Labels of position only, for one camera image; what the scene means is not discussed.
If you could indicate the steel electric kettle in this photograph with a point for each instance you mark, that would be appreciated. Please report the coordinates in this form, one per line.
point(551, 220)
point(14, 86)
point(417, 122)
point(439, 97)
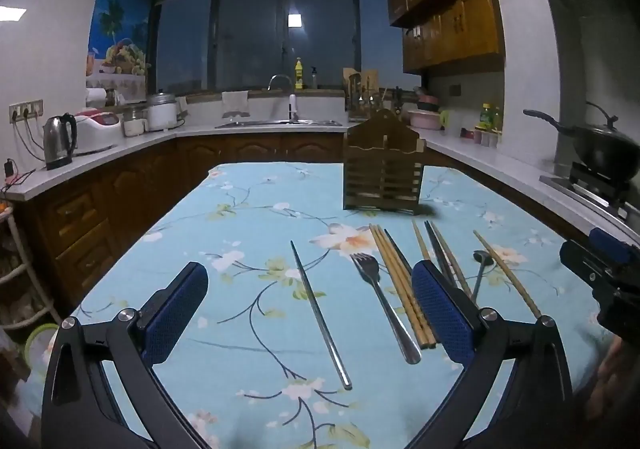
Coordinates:
point(57, 141)

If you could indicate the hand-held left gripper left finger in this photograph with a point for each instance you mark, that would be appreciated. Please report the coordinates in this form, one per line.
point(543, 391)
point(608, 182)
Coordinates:
point(175, 316)

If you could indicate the person's right hand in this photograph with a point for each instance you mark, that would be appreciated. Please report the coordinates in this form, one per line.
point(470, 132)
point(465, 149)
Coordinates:
point(612, 379)

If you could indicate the group of condiment bottles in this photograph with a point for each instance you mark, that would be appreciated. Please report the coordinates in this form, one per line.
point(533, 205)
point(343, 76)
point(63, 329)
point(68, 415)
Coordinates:
point(490, 121)

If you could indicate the wall socket strip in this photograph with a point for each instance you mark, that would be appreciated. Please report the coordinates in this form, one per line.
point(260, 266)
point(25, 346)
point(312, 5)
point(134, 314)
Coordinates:
point(25, 110)

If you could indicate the wooden utensil holder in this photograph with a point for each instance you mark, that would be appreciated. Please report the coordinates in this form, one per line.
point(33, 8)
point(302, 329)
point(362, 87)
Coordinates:
point(382, 169)

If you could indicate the countertop knife and utensil rack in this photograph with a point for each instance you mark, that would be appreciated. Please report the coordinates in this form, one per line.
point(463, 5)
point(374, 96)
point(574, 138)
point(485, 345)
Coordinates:
point(360, 94)

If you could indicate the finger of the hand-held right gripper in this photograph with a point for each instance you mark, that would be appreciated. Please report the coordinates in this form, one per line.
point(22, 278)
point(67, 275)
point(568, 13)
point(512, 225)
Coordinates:
point(612, 244)
point(590, 261)

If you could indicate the stacked pink bowls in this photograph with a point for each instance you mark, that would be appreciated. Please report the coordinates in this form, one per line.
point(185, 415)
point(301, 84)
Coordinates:
point(426, 116)

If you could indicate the white storage rack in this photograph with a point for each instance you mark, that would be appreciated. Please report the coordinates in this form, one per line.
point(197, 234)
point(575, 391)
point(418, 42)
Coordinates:
point(10, 274)

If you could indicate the dark pump bottle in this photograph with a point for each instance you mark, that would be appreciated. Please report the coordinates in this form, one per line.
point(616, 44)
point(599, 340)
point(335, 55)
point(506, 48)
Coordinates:
point(314, 79)

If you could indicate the white cooking pot with lid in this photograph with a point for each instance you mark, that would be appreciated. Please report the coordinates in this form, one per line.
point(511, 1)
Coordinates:
point(161, 114)

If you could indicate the dark wall outlet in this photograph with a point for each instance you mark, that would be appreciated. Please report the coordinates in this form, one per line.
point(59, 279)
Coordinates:
point(454, 90)

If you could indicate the white kitchen countertop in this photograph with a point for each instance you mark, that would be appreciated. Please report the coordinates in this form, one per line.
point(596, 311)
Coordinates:
point(150, 139)

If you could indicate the wooden base cabinets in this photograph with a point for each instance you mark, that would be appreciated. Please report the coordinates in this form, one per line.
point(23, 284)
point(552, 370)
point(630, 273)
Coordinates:
point(85, 229)

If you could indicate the large dark window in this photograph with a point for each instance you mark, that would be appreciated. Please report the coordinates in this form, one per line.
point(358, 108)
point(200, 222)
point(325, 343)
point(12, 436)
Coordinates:
point(250, 39)

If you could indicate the wooden chopstick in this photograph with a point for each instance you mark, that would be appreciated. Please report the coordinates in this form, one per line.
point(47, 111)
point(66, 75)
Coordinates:
point(389, 269)
point(420, 239)
point(401, 269)
point(450, 256)
point(505, 274)
point(395, 269)

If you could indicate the steel kitchen sink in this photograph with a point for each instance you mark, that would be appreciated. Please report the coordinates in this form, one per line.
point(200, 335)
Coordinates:
point(280, 123)

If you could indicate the blue floral tablecloth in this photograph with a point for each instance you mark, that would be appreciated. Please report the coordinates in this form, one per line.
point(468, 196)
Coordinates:
point(250, 279)

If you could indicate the black wok with lid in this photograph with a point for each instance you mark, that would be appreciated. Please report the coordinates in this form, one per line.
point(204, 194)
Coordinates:
point(605, 149)

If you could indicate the white faucet filter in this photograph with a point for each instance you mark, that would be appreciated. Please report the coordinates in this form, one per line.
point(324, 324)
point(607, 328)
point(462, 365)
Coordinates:
point(293, 106)

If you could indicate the metal fork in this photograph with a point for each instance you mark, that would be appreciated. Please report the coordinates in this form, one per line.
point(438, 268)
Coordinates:
point(385, 299)

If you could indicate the tropical fruit wall poster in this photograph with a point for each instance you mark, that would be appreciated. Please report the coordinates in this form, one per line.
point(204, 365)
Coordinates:
point(120, 39)

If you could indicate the glass jar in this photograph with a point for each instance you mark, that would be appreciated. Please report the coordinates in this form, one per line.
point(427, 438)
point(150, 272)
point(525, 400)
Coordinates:
point(134, 121)

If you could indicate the low wooden wall cabinets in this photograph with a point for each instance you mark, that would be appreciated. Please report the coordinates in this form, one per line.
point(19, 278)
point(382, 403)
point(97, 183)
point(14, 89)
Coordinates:
point(460, 34)

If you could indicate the ceiling light panel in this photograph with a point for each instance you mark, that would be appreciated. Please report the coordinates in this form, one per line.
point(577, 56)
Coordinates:
point(11, 13)

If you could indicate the metal spoon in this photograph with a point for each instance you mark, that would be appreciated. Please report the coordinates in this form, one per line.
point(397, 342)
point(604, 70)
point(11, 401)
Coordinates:
point(481, 274)

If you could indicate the green rimmed container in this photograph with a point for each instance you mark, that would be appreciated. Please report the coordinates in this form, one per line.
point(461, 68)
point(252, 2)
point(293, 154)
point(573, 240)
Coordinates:
point(37, 336)

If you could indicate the yellow bottle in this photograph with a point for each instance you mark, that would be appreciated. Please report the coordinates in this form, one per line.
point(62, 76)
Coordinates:
point(298, 76)

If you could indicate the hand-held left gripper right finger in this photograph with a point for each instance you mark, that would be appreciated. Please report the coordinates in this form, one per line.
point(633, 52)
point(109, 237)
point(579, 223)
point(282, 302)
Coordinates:
point(442, 316)

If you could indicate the gas stove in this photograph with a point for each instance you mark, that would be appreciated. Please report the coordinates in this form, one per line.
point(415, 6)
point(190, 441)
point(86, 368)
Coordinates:
point(595, 184)

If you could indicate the white and red rice cooker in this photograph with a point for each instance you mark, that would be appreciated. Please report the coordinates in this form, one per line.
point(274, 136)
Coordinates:
point(97, 131)

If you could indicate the white hanging cloth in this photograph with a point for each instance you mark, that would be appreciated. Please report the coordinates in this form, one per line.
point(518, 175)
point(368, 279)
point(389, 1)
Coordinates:
point(235, 103)

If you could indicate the curved sink faucet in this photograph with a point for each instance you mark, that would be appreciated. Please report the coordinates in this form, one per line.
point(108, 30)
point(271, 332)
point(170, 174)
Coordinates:
point(279, 78)

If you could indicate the long metal chopstick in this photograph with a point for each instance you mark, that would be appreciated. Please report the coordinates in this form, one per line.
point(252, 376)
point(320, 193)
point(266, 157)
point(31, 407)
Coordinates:
point(320, 314)

